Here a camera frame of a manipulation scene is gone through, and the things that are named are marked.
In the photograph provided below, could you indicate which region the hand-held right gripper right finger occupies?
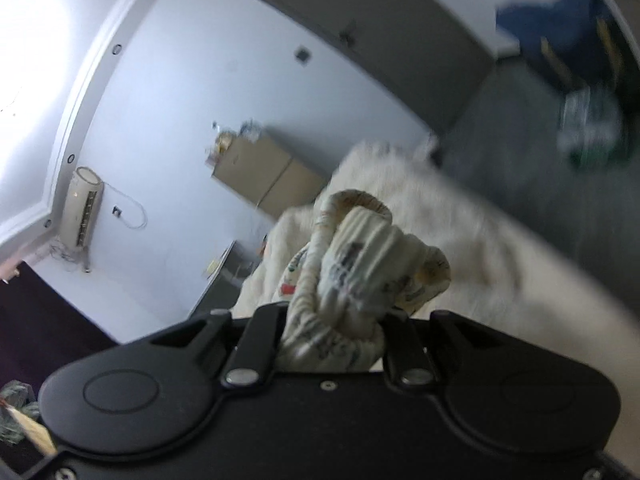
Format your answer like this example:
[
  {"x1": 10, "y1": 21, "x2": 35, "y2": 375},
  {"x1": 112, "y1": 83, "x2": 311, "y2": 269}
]
[{"x1": 380, "y1": 310, "x2": 505, "y2": 387}]

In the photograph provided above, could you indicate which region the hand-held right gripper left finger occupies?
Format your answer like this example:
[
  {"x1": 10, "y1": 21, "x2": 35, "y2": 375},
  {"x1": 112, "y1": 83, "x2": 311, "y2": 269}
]
[{"x1": 150, "y1": 305, "x2": 291, "y2": 389}]

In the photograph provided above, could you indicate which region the cream dog-print fitted sheet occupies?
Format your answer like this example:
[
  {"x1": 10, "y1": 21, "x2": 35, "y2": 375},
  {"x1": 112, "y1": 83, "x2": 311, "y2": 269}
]
[{"x1": 272, "y1": 189, "x2": 452, "y2": 374}]

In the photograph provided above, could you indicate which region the white folding table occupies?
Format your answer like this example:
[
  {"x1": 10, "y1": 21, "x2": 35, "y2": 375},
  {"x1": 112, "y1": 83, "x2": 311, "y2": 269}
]
[{"x1": 187, "y1": 240, "x2": 262, "y2": 319}]

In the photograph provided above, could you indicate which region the cream fluffy blanket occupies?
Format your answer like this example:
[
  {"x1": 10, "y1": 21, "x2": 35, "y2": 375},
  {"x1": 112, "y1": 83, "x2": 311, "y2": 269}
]
[{"x1": 235, "y1": 141, "x2": 640, "y2": 361}]

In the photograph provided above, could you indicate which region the gold two-door refrigerator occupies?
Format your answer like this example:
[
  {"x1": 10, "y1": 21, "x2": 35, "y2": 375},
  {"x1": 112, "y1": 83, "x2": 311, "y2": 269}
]
[{"x1": 211, "y1": 132, "x2": 326, "y2": 221}]

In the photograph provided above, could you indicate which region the dark curtain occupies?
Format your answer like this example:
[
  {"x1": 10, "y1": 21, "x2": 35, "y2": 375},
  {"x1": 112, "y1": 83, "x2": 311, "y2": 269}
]
[{"x1": 0, "y1": 260, "x2": 120, "y2": 388}]

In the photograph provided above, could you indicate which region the yellow waffle towel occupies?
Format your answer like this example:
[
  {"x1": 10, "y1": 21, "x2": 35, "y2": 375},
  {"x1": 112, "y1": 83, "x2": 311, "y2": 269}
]
[{"x1": 0, "y1": 404, "x2": 57, "y2": 457}]

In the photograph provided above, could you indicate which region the green-wrapped water bottle pack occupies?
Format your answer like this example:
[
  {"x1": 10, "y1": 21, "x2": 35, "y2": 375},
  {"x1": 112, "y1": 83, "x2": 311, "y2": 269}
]
[{"x1": 557, "y1": 85, "x2": 632, "y2": 169}]

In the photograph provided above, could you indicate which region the grey room door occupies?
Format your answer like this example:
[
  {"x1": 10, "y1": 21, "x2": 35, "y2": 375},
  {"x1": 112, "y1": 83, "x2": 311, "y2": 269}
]
[{"x1": 217, "y1": 0, "x2": 496, "y2": 134}]

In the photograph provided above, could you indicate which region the blue storage bag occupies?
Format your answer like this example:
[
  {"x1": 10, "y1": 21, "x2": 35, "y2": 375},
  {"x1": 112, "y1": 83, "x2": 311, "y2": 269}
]
[{"x1": 495, "y1": 0, "x2": 627, "y2": 92}]

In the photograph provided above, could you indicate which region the white air conditioner cable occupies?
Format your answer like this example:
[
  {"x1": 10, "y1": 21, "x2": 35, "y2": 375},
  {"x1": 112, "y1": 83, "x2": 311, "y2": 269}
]
[{"x1": 102, "y1": 182, "x2": 149, "y2": 231}]

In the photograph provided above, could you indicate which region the beige wall air conditioner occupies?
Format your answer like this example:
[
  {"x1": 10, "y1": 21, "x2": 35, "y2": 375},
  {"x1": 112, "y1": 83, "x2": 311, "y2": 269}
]
[{"x1": 60, "y1": 166, "x2": 105, "y2": 250}]

